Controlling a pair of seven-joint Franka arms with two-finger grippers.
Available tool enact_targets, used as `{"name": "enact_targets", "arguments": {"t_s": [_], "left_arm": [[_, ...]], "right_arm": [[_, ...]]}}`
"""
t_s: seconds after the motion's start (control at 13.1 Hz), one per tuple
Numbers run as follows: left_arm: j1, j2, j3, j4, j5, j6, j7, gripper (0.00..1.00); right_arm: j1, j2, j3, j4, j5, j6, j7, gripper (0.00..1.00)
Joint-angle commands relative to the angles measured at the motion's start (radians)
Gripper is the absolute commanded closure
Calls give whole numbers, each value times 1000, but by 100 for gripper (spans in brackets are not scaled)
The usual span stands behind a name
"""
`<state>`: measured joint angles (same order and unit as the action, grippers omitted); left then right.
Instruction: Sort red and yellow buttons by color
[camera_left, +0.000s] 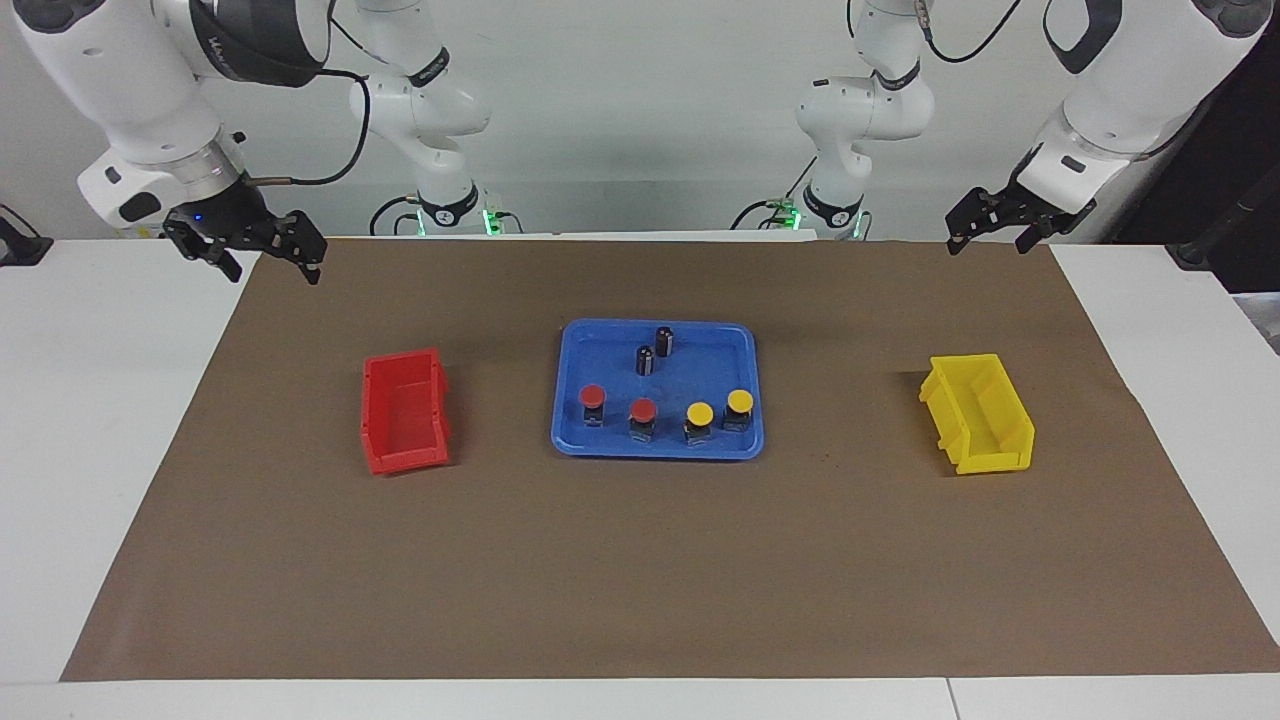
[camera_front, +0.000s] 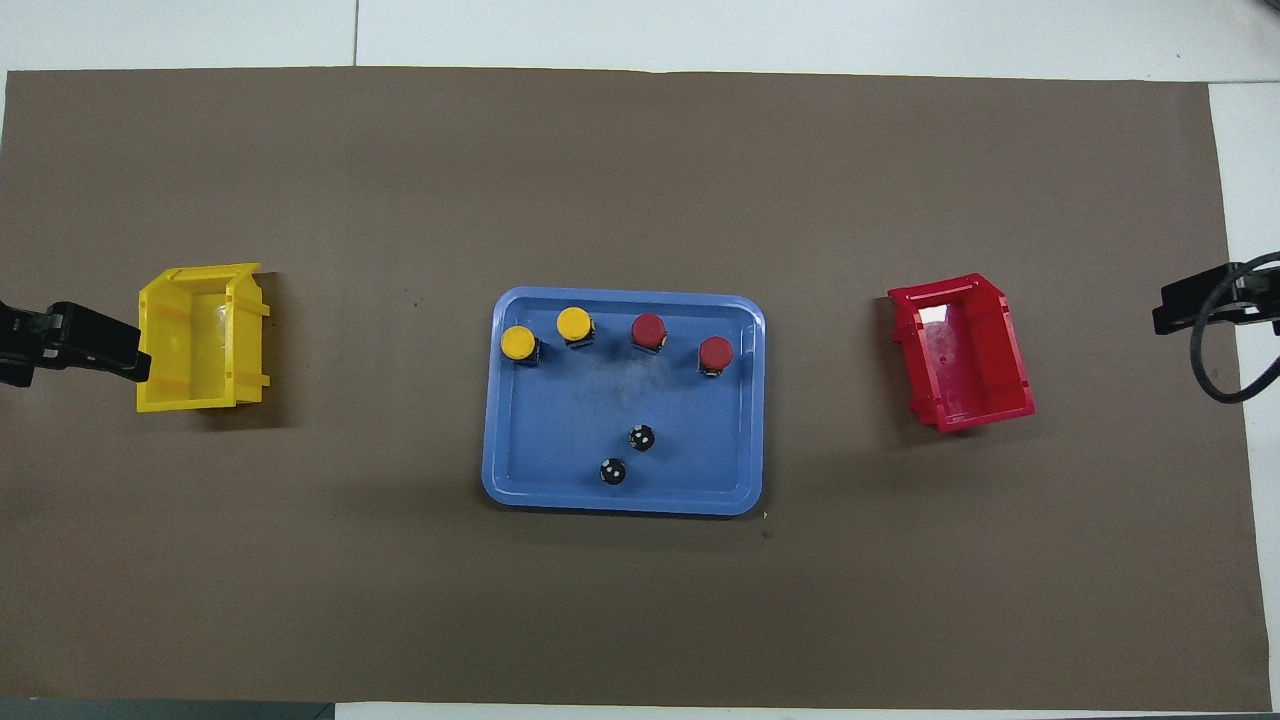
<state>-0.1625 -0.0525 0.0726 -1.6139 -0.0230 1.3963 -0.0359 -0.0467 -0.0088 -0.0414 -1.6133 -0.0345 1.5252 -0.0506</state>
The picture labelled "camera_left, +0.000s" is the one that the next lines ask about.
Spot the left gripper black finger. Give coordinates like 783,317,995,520
1015,212,1063,254
945,187,1004,257

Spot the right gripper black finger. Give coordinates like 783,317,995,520
163,222,244,284
262,210,329,287

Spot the black stand leg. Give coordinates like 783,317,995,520
1165,170,1280,271

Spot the yellow plastic bin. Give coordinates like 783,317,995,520
918,353,1036,476

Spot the red plastic bin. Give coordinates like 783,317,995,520
361,347,453,476

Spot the blue plastic tray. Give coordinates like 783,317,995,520
551,318,766,461

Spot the brown paper table mat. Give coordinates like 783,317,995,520
60,238,1280,683

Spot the black right base cable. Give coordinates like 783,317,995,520
368,193,423,238

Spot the black base cable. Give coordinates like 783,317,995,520
368,193,423,238
730,155,816,233

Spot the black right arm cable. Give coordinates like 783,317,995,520
245,0,401,189

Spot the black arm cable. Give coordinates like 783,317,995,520
245,0,401,189
848,0,1023,65

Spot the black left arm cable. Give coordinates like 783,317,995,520
848,0,1023,65

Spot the black clamp mount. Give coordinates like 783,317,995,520
0,205,53,268

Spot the black left base cable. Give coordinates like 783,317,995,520
730,155,816,233

